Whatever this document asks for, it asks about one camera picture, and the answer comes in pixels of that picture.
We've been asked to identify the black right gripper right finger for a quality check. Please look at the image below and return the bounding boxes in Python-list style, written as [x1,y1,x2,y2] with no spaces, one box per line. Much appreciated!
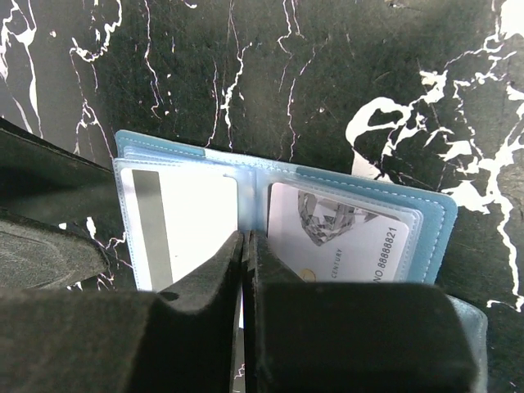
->
[243,232,477,392]

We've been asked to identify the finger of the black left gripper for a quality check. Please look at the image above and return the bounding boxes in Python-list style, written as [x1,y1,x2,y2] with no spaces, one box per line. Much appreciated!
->
[1,119,122,226]
[1,210,108,289]

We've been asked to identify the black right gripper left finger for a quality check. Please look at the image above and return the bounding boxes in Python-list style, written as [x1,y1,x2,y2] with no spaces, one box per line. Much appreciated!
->
[1,233,244,392]

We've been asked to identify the white printed credit card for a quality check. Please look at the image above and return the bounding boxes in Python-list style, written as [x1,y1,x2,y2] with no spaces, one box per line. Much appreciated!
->
[267,183,409,282]

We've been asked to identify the white magnetic stripe card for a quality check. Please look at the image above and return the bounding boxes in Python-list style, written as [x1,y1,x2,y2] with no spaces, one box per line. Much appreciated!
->
[119,167,238,291]

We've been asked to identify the blue leather card holder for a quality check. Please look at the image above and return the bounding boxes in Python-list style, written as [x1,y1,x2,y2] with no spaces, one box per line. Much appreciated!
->
[113,130,488,392]

